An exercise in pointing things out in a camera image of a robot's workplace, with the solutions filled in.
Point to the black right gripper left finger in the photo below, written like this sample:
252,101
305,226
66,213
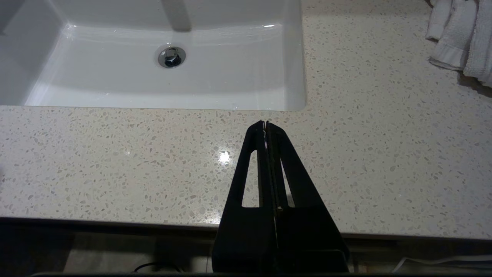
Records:
246,238

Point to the white rectangular sink basin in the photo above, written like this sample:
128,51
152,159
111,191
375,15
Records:
230,73

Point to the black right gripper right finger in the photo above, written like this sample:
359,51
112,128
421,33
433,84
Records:
307,238

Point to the white crumpled towel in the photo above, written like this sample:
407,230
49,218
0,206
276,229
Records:
459,34

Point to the chrome sink drain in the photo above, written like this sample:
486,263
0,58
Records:
172,57

